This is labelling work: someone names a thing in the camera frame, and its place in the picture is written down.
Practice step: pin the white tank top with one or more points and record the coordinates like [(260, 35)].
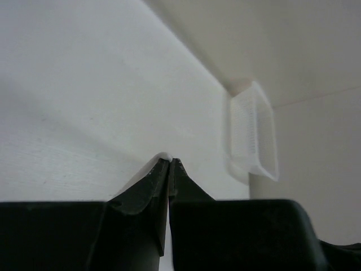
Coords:
[(146, 172)]

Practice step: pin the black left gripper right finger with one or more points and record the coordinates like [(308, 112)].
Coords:
[(209, 234)]

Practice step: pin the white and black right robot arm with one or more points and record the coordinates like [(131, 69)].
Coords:
[(342, 257)]

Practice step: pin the white plastic basket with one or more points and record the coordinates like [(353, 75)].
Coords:
[(249, 132)]

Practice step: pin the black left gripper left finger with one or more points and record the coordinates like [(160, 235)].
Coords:
[(53, 235)]

